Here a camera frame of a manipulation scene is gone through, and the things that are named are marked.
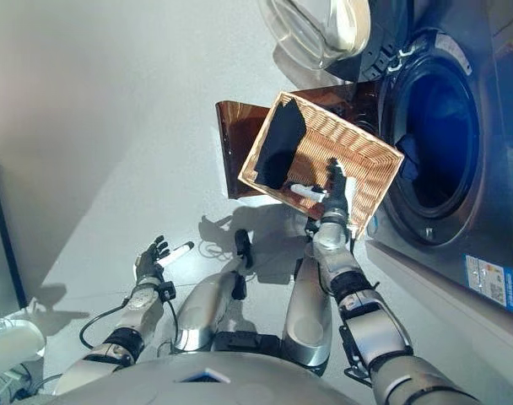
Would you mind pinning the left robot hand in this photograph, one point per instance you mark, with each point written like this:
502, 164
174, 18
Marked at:
149, 261

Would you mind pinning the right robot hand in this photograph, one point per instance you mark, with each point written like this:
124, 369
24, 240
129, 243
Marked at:
336, 190

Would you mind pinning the black cloth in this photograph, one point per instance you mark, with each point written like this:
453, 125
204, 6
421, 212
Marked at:
282, 143

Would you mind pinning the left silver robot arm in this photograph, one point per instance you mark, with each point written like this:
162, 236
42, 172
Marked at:
125, 320

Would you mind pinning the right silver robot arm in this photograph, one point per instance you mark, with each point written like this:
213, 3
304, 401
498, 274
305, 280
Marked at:
366, 320

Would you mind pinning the round glass washing machine door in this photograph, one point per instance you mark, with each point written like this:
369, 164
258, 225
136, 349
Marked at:
324, 29

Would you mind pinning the grey front-load washing machine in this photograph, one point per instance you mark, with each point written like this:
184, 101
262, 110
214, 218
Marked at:
493, 147

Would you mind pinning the wicker laundry basket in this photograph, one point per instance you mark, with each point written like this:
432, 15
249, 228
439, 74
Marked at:
358, 156

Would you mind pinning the left silver robot leg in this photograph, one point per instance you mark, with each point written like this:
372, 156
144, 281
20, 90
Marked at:
201, 308

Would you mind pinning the silver robot leg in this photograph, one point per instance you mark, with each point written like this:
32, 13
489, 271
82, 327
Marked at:
201, 308
307, 312

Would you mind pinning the brown glossy side table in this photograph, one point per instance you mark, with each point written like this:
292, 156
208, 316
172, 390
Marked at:
235, 139

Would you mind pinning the right silver robot leg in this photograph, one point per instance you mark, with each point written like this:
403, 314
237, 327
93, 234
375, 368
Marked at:
307, 312

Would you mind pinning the silver robot torso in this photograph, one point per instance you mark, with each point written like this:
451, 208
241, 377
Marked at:
189, 384

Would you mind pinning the white blue energy label sticker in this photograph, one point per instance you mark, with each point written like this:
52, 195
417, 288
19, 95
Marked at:
490, 282

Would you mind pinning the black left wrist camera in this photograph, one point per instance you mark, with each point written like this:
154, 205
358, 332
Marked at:
168, 291

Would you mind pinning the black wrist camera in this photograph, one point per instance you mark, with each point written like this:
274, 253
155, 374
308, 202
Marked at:
312, 228
168, 291

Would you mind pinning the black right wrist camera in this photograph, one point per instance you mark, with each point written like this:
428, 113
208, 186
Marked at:
312, 228

